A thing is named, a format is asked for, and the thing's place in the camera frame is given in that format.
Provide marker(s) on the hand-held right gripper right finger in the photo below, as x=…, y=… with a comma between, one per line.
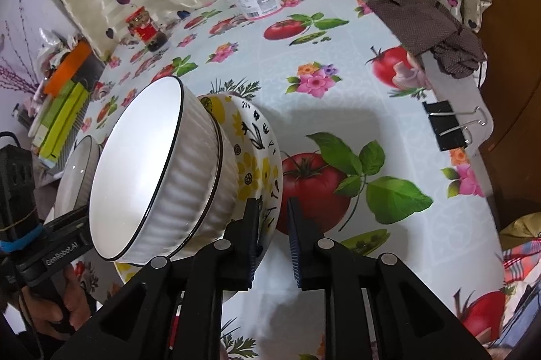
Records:
x=294, y=241

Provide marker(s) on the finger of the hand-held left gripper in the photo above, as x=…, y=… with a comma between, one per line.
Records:
x=69, y=222

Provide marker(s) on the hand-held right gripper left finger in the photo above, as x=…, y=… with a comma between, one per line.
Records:
x=253, y=241

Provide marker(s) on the large white black-rimmed bowl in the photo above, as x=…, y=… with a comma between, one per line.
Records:
x=76, y=174

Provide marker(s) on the small white ribbed bowl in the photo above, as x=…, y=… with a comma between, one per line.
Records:
x=135, y=174
x=224, y=191

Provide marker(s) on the person's left hand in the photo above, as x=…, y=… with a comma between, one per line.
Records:
x=46, y=307

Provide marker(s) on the lime green box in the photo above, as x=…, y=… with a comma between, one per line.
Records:
x=65, y=123

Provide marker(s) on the orange box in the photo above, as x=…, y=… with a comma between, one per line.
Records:
x=67, y=66

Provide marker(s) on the vegetable-print tablecloth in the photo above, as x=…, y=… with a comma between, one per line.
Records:
x=359, y=110

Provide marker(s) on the black binder clip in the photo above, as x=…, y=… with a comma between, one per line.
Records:
x=446, y=125

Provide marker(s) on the red-lidded sauce jar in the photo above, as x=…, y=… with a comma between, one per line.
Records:
x=146, y=31

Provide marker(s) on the yellow cloth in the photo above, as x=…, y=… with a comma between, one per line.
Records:
x=522, y=229

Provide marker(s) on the plaid cloth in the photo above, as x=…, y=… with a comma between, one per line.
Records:
x=524, y=284

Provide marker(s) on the brown dotted cloth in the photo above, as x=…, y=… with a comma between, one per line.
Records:
x=427, y=26

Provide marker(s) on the wooden cabinet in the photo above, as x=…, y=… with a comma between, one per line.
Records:
x=515, y=89

